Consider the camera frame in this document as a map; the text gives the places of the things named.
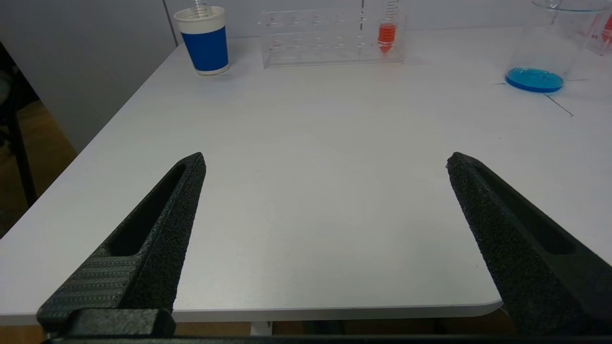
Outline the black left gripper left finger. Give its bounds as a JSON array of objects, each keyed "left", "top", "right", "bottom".
[{"left": 37, "top": 152, "right": 207, "bottom": 336}]

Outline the orange pigment test tube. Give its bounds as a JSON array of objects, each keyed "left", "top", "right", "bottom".
[
  {"left": 598, "top": 13, "right": 612, "bottom": 44},
  {"left": 377, "top": 0, "right": 399, "bottom": 54}
]

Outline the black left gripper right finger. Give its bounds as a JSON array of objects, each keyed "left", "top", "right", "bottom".
[{"left": 446, "top": 152, "right": 612, "bottom": 335}]

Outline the black metal stand leg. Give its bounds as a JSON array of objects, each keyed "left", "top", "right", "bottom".
[{"left": 0, "top": 42, "right": 39, "bottom": 208}]

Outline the clear acrylic test tube rack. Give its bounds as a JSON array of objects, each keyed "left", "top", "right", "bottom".
[
  {"left": 258, "top": 7, "right": 407, "bottom": 69},
  {"left": 579, "top": 9, "right": 612, "bottom": 57}
]

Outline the blue white paper cup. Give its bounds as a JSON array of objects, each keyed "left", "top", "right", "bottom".
[{"left": 173, "top": 6, "right": 230, "bottom": 76}]

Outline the clear glass beaker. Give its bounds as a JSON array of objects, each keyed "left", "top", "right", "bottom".
[{"left": 504, "top": 0, "right": 612, "bottom": 94}]

